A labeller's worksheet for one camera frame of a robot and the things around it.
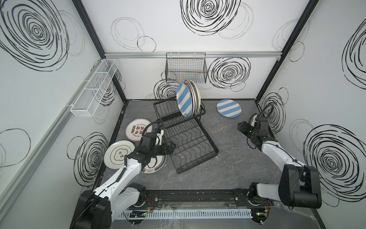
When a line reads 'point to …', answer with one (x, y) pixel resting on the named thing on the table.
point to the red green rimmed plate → (161, 160)
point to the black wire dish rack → (194, 145)
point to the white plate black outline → (114, 153)
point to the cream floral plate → (199, 100)
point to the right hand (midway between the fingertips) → (242, 125)
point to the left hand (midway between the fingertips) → (169, 145)
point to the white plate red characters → (134, 129)
